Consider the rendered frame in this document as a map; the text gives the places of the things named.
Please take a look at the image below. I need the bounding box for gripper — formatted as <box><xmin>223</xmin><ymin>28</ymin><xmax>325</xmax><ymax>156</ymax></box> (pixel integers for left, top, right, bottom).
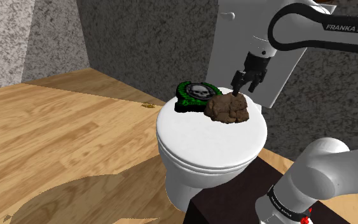
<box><xmin>230</xmin><ymin>52</ymin><xmax>272</xmax><ymax>96</ymax></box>

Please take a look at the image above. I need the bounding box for brown rock lump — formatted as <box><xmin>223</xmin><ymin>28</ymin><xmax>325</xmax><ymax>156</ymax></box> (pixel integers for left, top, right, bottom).
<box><xmin>203</xmin><ymin>92</ymin><xmax>250</xmax><ymax>125</ymax></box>

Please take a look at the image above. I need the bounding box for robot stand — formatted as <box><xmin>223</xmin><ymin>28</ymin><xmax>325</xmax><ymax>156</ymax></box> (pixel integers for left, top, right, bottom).
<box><xmin>182</xmin><ymin>156</ymin><xmax>352</xmax><ymax>224</ymax></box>

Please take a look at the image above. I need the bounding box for white toilet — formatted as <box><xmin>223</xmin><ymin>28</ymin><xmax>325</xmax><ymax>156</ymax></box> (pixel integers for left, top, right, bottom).
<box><xmin>156</xmin><ymin>0</ymin><xmax>337</xmax><ymax>214</ymax></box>

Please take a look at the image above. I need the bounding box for green skull emblem badge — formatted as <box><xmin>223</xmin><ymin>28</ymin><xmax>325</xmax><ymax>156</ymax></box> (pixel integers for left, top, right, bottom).
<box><xmin>174</xmin><ymin>81</ymin><xmax>223</xmax><ymax>114</ymax></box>

